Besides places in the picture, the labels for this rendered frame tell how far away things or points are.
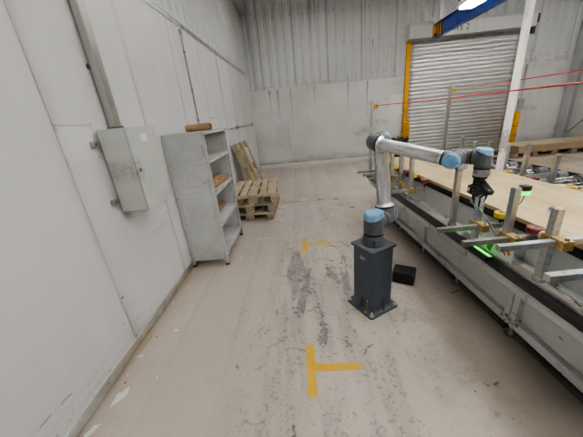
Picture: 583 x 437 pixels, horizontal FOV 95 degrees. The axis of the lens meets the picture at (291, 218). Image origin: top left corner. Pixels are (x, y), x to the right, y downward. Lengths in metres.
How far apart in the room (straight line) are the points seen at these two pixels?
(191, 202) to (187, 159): 0.48
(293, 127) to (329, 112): 1.23
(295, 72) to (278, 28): 1.24
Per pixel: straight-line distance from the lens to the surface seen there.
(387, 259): 2.29
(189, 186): 3.14
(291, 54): 9.37
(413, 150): 1.93
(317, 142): 9.25
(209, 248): 3.35
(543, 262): 1.86
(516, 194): 1.93
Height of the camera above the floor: 1.62
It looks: 21 degrees down
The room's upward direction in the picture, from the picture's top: 6 degrees counter-clockwise
